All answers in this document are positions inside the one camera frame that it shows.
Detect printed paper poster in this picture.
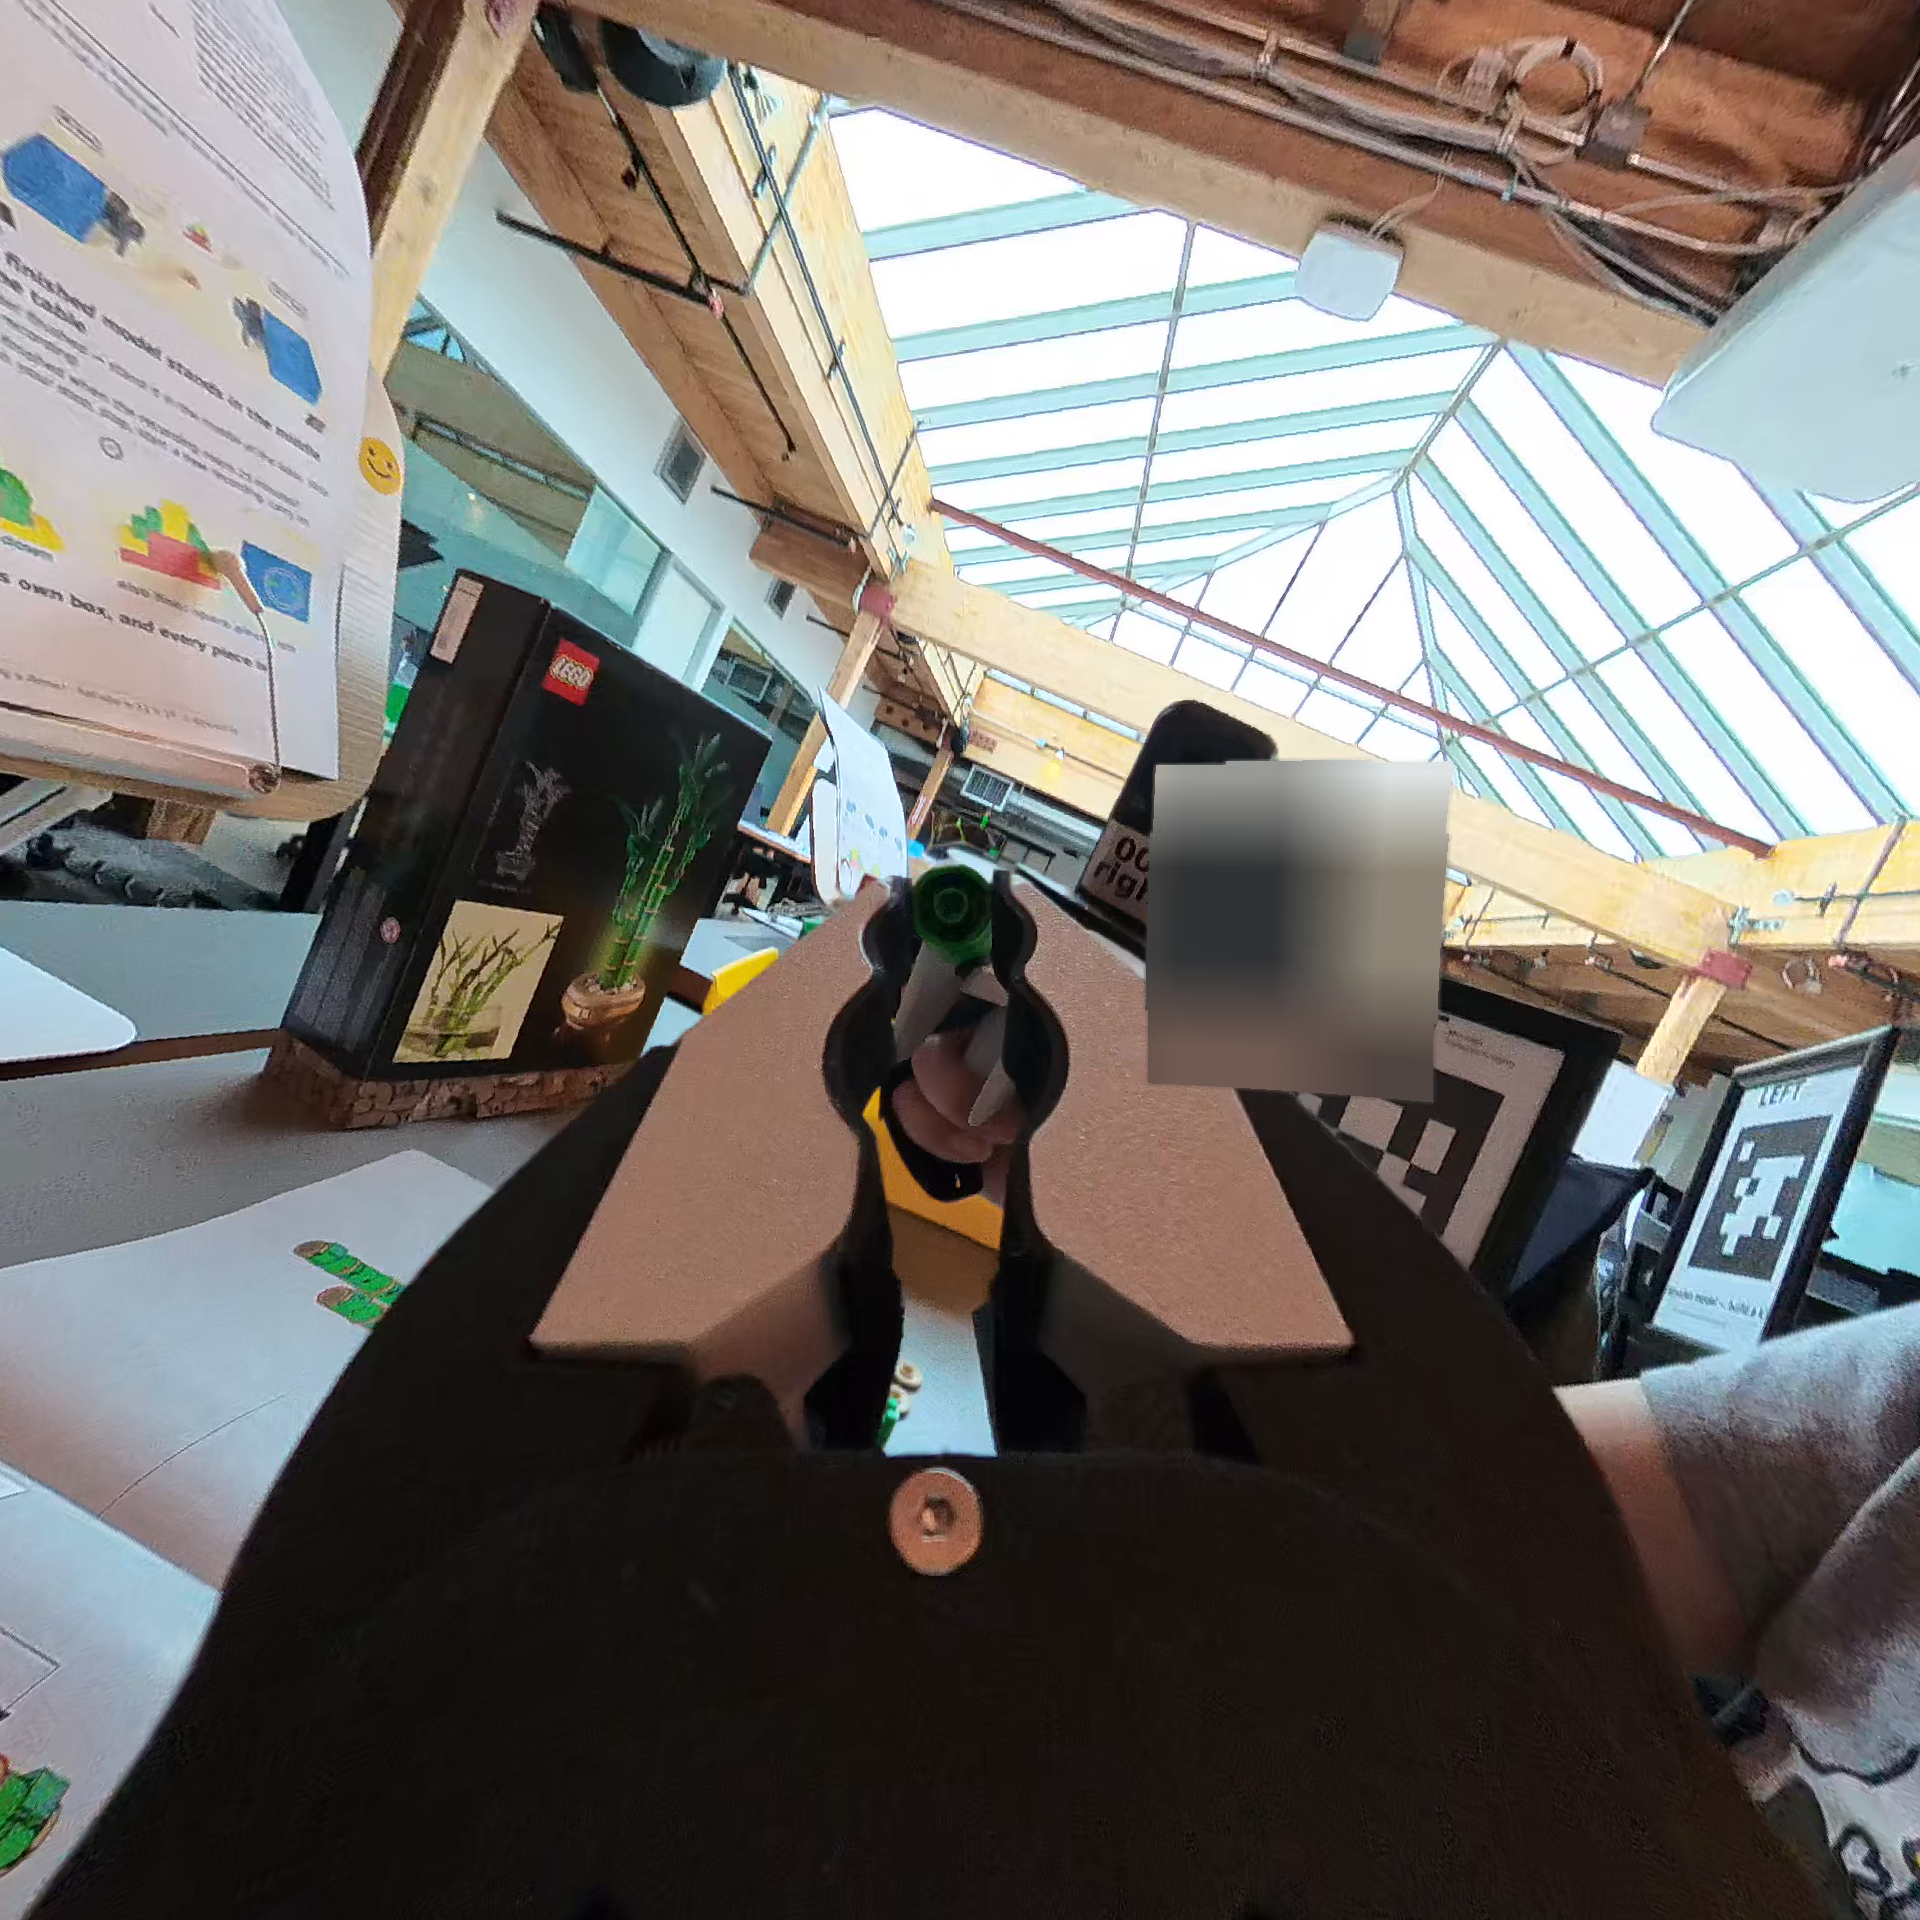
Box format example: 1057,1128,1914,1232
0,0,377,783

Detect white instruction sheet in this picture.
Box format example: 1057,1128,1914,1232
0,1462,224,1920
0,1148,501,1589

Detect yellow plastic bin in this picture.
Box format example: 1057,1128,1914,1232
699,944,1011,1256

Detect black building set box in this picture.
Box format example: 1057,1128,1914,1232
280,568,777,1085

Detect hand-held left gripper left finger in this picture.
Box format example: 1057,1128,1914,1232
528,881,905,1454

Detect person's left forearm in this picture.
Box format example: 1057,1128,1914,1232
1553,1376,1761,1684

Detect paper document stand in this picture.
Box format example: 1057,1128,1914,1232
808,689,916,902

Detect black round ceiling mount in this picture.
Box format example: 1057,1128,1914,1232
532,4,731,109

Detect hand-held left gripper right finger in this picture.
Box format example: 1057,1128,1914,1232
982,881,1361,1454

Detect grey desk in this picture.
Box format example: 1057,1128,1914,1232
0,896,1004,1920

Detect framed marker sign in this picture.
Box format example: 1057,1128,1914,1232
1648,1023,1912,1356
1294,1008,1626,1292

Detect white tray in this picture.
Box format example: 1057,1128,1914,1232
0,944,139,1066

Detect ceiling cable bundle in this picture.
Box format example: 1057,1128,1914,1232
961,0,1893,325

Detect person's right hand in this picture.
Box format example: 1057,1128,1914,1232
888,1038,1022,1167

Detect cork block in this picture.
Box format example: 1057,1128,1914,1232
260,1031,644,1130

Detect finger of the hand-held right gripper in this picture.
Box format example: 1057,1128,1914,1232
961,966,1029,1128
897,944,970,1061

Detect white ceiling box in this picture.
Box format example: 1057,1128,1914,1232
1294,218,1405,322

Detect white lamp panel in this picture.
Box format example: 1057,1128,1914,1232
1652,142,1920,505

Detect green round toy brick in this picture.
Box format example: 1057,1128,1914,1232
909,864,996,965

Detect red ceiling pipe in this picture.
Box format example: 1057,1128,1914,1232
929,497,1777,860

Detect glass skylight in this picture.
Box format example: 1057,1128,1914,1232
828,102,1920,902

